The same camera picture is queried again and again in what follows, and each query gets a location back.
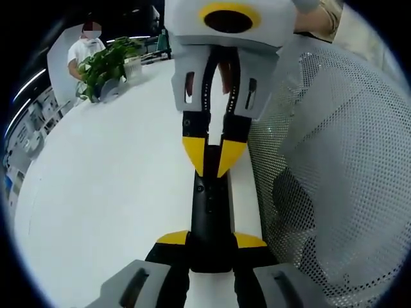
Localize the person's right hand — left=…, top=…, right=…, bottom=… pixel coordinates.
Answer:
left=218, top=60, right=232, bottom=96

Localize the black remote control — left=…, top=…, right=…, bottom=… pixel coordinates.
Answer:
left=189, top=144, right=236, bottom=274

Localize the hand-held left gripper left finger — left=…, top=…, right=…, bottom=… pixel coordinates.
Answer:
left=86, top=230, right=192, bottom=308

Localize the white cabinet counter row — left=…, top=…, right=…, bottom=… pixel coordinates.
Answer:
left=4, top=89, right=73, bottom=167

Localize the white ribbed plant pot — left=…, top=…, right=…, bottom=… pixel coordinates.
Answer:
left=123, top=57, right=143, bottom=80

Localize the grey mesh chair back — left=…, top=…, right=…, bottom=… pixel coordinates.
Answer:
left=247, top=38, right=411, bottom=308

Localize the green panel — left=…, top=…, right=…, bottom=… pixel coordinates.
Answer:
left=157, top=28, right=171, bottom=60

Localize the white square pillar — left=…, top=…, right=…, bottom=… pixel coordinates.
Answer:
left=46, top=24, right=86, bottom=107

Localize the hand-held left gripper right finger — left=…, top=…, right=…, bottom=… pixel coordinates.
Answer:
left=232, top=231, right=325, bottom=308

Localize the green leafy plant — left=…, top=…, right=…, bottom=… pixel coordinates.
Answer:
left=76, top=37, right=144, bottom=103

